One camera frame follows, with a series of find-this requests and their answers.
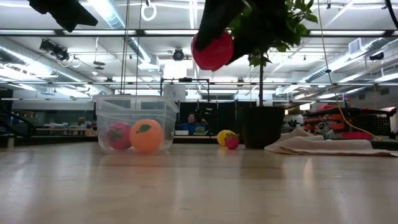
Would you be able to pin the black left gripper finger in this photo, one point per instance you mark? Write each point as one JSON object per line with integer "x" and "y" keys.
{"x": 65, "y": 14}

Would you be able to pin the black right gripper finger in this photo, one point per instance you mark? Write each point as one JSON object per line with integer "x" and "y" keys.
{"x": 252, "y": 34}
{"x": 217, "y": 18}

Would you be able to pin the bright red toy tomato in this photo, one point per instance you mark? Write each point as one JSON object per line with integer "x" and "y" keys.
{"x": 214, "y": 56}

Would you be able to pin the yellow toy lemon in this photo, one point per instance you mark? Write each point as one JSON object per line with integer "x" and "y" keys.
{"x": 222, "y": 137}

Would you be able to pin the red toy strawberry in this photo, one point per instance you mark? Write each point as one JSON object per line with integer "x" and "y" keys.
{"x": 232, "y": 142}

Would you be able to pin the orange toy fruit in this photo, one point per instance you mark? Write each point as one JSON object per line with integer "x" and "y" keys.
{"x": 146, "y": 140}

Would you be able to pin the clear plastic tupperware container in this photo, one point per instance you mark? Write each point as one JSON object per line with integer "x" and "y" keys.
{"x": 136, "y": 107}

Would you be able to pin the black ceiling-mounted device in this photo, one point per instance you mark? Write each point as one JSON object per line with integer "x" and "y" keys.
{"x": 54, "y": 49}

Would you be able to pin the long ceiling light strip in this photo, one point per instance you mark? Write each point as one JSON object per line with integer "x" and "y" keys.
{"x": 171, "y": 32}

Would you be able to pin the black round ceiling fixture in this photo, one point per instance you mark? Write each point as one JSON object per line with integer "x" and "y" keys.
{"x": 178, "y": 54}

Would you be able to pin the black partition panels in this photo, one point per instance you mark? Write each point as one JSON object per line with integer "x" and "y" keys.
{"x": 224, "y": 115}

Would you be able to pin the white cylinder container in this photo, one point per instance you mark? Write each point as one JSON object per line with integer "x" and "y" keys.
{"x": 174, "y": 93}

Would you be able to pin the potted green leafy plant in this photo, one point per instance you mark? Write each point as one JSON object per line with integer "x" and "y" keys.
{"x": 261, "y": 124}

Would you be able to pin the white ceiling air vent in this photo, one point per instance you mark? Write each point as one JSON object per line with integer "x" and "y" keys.
{"x": 355, "y": 45}

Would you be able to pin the cluttered workbench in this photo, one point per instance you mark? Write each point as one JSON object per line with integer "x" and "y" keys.
{"x": 62, "y": 132}

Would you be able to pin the small black ceiling device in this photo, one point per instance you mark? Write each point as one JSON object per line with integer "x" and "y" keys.
{"x": 376, "y": 56}

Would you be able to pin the beige folded cloth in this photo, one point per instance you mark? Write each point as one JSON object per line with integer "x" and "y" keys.
{"x": 326, "y": 146}

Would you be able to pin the black shelf with red bins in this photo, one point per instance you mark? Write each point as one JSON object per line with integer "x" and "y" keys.
{"x": 382, "y": 124}

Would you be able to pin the silver ceiling air duct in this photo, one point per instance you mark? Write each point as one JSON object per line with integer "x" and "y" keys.
{"x": 115, "y": 21}

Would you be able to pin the black metal station frame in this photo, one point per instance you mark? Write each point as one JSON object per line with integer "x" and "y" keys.
{"x": 185, "y": 80}

